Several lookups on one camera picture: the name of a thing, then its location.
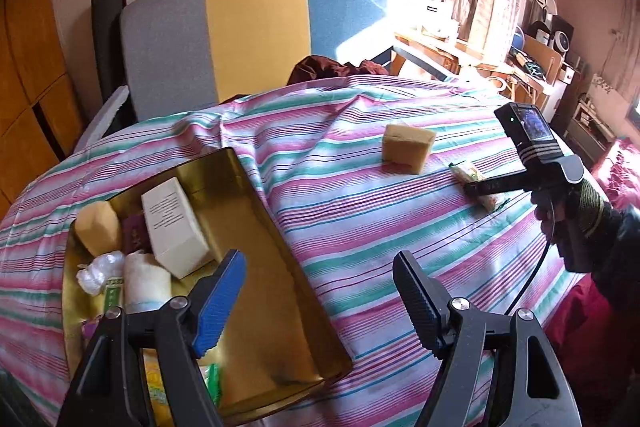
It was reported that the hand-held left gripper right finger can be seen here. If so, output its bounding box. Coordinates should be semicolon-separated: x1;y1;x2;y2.
391;250;583;427

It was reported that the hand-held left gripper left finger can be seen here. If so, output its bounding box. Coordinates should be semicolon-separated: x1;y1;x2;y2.
56;248;248;427

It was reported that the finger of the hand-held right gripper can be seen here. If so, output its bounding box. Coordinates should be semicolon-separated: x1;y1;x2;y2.
462;177;534;199

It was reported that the gold tin box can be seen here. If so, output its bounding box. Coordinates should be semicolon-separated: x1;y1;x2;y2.
62;147;354;426

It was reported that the white towel roll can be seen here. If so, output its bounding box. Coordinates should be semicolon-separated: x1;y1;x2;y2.
122;249;173;314

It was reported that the green snack packet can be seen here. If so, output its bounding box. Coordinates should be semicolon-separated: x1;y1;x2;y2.
200;362;223;408

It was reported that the cream cardboard box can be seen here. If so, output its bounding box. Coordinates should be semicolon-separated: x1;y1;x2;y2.
141;177;217;280

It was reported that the yellow sponge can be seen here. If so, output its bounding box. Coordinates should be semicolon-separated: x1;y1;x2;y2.
382;123;437;176
75;201;123;258

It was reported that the small green box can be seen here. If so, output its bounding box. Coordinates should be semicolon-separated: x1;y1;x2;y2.
102;277;126;313

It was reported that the white plastic bag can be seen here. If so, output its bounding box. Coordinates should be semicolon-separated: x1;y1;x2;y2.
76;250;126;297

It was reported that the person's right forearm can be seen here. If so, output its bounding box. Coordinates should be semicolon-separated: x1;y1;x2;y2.
590;202;640;308

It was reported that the person's right hand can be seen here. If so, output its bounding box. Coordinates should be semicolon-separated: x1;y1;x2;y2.
532;179;609;241

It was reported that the low shelf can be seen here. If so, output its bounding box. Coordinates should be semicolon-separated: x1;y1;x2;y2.
565;92;618;168

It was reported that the white cabinet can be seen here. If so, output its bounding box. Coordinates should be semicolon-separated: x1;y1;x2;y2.
550;62;583;112

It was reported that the wooden board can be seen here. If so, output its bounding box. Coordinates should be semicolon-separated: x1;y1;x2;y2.
522;34;563;70

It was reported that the pink bedding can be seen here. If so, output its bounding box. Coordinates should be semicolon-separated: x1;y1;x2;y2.
595;137;640;208

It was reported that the striped tablecloth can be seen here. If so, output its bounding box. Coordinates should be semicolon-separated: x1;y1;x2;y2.
0;74;606;427

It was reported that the white fan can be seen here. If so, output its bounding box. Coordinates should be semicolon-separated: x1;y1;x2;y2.
547;29;573;52

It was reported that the wooden desk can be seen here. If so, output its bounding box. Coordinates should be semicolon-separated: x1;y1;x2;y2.
392;29;501;80

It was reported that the white box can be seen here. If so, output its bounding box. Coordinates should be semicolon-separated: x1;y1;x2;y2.
420;2;458;32

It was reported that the dark red cloth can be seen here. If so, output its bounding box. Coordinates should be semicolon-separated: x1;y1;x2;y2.
287;55;391;85

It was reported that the grey yellow blue armchair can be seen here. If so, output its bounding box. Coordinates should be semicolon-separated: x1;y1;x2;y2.
75;0;451;142

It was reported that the black rolled mat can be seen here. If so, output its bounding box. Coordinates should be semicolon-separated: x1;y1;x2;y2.
91;0;136;122

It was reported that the wooden wardrobe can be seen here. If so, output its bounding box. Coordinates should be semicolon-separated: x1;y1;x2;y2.
0;0;83;208

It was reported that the black cable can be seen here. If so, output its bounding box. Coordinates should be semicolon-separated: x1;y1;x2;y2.
502;199;557;317

